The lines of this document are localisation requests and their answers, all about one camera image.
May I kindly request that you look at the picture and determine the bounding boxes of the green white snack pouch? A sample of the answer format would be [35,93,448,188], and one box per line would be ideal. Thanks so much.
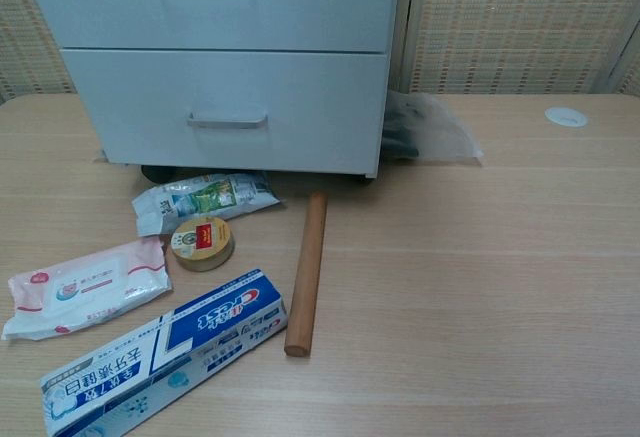
[131,172,283,237]

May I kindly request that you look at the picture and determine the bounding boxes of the blue white toothpaste box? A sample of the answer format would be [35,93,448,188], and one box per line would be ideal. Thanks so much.
[39,267,290,437]

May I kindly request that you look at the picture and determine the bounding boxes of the wooden rolling pin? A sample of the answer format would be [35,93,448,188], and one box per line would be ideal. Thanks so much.
[283,191,329,358]

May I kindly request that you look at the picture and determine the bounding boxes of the white bottom drawer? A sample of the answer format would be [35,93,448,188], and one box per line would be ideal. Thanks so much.
[58,47,390,179]

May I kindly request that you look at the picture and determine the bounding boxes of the woven bamboo screen panel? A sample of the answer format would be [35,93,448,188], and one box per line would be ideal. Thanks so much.
[0,0,77,104]
[402,0,640,97]

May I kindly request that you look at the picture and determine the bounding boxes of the white middle drawer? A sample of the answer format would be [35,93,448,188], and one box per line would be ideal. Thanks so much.
[17,0,404,54]

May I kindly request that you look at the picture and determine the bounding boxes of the white round cable grommet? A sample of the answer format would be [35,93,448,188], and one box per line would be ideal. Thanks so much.
[544,105,589,129]

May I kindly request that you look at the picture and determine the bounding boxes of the white drawer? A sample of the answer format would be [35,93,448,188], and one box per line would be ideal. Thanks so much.
[58,47,390,179]
[17,0,404,54]

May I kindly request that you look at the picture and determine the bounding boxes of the pink wet wipes pack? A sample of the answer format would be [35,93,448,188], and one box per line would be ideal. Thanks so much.
[0,236,174,342]

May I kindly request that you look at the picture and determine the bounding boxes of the black caster wheel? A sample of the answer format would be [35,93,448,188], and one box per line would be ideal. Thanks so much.
[140,165,177,186]

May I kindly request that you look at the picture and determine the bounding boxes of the clear plastic bag dark contents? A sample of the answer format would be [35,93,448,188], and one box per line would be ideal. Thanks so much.
[381,89,485,169]

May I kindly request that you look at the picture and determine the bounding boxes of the round gold tin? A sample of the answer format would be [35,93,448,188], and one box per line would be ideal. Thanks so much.
[170,216,235,273]

